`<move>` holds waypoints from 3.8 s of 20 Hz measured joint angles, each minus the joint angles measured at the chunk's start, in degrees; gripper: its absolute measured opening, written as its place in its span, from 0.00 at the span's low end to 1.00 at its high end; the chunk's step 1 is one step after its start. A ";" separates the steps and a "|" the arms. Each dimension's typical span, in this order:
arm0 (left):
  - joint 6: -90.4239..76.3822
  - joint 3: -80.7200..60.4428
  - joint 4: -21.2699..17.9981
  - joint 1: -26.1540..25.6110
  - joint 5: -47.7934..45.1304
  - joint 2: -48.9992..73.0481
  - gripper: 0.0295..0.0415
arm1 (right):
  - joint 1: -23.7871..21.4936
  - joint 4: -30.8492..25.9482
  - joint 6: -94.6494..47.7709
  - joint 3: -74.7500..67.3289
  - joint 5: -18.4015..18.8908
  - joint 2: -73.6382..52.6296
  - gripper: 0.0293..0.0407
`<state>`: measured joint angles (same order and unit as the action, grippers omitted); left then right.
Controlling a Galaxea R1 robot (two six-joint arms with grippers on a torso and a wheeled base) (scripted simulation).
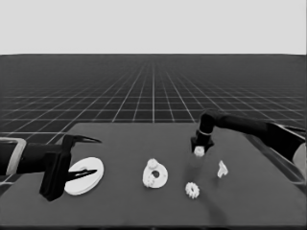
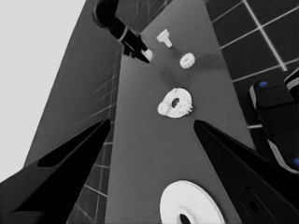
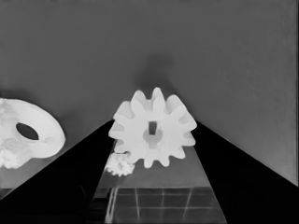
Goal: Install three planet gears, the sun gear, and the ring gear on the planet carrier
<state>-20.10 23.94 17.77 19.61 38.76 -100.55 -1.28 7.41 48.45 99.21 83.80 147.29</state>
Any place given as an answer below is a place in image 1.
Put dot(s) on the large thick white disc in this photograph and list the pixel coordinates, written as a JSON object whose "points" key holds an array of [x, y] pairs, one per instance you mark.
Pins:
{"points": [[80, 187]]}

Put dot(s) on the small white T-shaped piece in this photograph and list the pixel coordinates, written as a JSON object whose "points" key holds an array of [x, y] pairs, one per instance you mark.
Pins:
{"points": [[222, 171]]}

